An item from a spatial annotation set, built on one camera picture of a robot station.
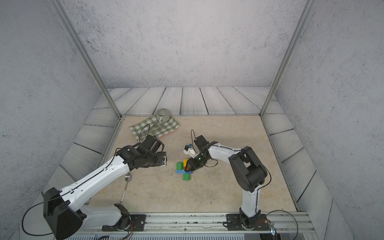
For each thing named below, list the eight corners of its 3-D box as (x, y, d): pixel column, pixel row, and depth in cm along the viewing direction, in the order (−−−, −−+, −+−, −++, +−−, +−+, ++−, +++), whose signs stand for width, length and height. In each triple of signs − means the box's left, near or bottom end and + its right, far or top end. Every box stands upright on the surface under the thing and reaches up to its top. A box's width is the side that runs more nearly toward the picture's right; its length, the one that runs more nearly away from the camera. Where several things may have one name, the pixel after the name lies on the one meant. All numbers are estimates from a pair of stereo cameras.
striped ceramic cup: (156, 124, 115) (155, 119, 111) (159, 114, 123) (157, 108, 118) (168, 124, 115) (167, 119, 111) (170, 114, 123) (169, 108, 118)
